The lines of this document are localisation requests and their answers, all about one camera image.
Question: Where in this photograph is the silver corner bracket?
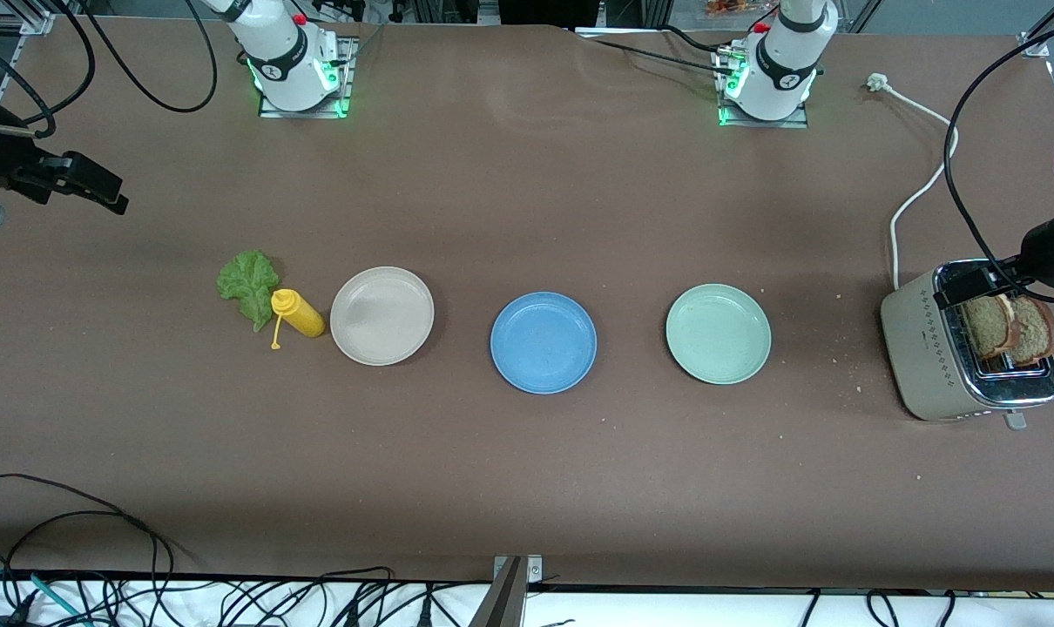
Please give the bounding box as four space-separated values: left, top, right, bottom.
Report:
495 555 544 583

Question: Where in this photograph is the yellow squeeze bottle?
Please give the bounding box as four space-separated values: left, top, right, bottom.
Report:
270 288 327 351

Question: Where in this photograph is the teal cable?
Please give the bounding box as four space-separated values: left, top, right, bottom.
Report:
0 566 88 627

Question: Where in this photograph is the beige and chrome toaster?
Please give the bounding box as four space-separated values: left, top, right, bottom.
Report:
880 258 1054 430

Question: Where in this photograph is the light green round plate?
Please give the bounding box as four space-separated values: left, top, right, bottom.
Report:
665 283 773 386

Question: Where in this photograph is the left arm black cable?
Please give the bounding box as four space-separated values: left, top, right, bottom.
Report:
943 17 1054 306

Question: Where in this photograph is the grey aluminium post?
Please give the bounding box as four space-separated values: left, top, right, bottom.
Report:
468 557 528 627

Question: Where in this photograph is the white power cable with plug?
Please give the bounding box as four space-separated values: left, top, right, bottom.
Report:
867 73 961 293

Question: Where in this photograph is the black cable to arm base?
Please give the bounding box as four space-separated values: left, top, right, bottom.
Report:
590 24 737 79

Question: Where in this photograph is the blue round plate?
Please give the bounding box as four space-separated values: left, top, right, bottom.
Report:
490 291 598 395

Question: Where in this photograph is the beige round plate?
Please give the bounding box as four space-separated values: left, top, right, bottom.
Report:
329 266 436 367

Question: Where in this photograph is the black looped cable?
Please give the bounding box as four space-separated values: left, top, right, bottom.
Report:
0 473 177 627

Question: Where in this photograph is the brown bread slice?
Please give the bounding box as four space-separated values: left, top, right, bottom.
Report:
1006 294 1054 367
961 294 1013 361

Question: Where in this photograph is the green lettuce leaf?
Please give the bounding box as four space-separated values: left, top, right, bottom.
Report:
216 250 281 334

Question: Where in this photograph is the aluminium frame profile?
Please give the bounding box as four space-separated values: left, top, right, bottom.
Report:
17 0 55 36
1019 0 1054 58

